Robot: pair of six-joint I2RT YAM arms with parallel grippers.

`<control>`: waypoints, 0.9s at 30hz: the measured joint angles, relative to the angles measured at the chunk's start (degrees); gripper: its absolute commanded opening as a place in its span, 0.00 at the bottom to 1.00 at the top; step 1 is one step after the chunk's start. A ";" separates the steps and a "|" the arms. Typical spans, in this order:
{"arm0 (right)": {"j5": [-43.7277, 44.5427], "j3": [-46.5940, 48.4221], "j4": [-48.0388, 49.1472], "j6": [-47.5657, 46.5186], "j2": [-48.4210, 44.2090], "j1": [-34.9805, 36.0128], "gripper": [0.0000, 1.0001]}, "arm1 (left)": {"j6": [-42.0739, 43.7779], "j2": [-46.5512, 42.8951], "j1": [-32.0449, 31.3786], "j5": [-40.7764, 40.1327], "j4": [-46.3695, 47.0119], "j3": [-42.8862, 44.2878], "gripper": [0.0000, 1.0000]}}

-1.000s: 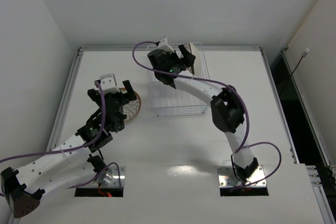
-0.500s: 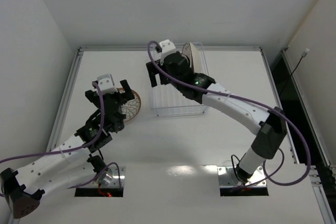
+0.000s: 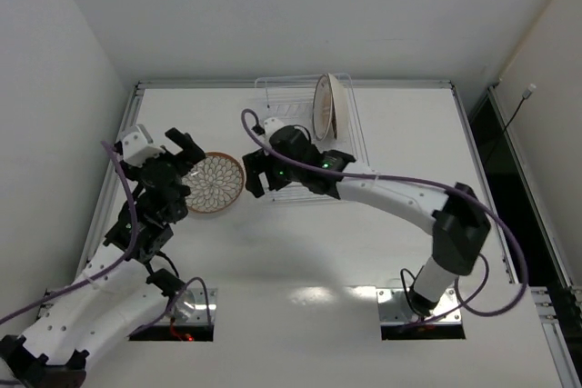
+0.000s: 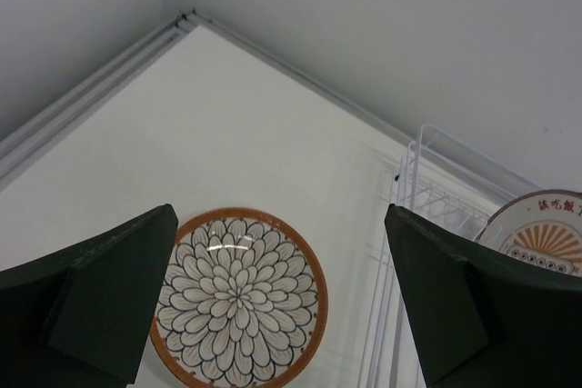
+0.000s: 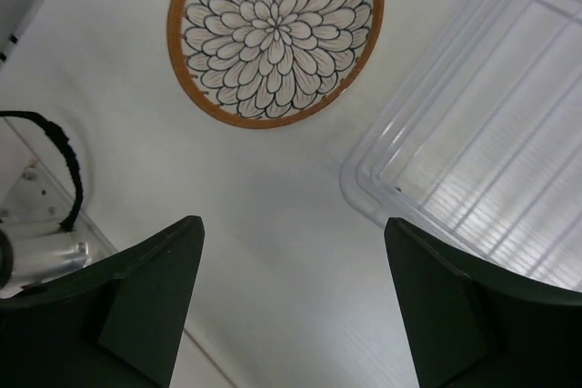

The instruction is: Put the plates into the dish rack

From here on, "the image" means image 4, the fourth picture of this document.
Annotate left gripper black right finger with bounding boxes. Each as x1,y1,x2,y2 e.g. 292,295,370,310
385,204,581,387

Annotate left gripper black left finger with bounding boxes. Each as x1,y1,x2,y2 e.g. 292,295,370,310
1,204,177,387

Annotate orange sunburst glass plate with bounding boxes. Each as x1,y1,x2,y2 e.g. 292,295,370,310
476,189,581,277

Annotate flower pattern plate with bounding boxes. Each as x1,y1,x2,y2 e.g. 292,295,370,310
150,207,328,387

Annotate white wire dish rack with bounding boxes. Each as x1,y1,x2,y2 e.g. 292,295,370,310
356,123,569,388

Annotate aluminium table frame rail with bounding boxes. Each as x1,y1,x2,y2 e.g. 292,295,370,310
1,9,410,188

